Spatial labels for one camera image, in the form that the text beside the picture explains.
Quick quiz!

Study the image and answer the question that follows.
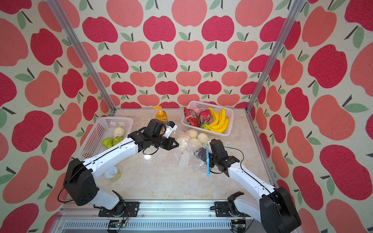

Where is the aluminium right corner post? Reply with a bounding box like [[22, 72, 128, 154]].
[[245, 0, 306, 115]]

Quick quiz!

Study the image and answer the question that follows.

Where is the cream toy pear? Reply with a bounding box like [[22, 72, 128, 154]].
[[113, 127, 125, 138]]

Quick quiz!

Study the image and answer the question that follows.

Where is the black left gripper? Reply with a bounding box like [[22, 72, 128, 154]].
[[152, 133, 181, 150]]

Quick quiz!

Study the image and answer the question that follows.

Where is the white empty plastic basket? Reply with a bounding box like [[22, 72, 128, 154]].
[[76, 116, 134, 163]]

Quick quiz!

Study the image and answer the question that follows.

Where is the upper yellow toy banana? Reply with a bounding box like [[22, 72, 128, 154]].
[[217, 108, 226, 128]]

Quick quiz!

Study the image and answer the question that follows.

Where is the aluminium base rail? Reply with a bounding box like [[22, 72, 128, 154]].
[[51, 200, 265, 233]]

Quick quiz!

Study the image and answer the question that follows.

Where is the aluminium left corner post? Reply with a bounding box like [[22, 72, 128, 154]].
[[47, 0, 117, 116]]

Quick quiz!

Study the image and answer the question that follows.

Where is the red snack bag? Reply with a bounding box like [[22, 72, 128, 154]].
[[184, 107, 200, 128]]

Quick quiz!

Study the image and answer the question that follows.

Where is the pink toy dragon fruit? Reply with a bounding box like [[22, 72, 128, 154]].
[[198, 109, 212, 128]]

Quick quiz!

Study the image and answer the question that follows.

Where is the orange soap pump bottle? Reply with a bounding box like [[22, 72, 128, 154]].
[[153, 106, 168, 124]]

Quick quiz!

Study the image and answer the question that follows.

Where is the lower yellow toy banana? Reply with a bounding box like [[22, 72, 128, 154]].
[[202, 107, 229, 134]]

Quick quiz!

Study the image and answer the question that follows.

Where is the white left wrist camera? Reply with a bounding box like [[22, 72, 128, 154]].
[[163, 121, 177, 138]]

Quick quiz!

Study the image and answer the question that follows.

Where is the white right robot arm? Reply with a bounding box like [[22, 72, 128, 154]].
[[195, 139, 302, 233]]

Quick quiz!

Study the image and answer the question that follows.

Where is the yellow toy banana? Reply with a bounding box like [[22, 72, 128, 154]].
[[217, 108, 226, 128], [202, 107, 229, 134]]

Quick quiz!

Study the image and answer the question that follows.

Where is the small clear pear bag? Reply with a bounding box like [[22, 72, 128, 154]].
[[175, 135, 197, 168]]

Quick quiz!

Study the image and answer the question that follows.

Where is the aluminium corner post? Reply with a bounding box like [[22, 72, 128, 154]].
[[47, 0, 117, 116], [245, 0, 306, 115]]

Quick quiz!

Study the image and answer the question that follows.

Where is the clear blue zip-top bag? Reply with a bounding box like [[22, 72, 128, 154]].
[[174, 130, 222, 177]]

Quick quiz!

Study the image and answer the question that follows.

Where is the green toy pear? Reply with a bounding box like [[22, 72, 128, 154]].
[[102, 137, 113, 149], [113, 136, 123, 146]]

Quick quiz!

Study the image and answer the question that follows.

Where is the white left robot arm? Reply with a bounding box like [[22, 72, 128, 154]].
[[63, 119, 179, 217]]

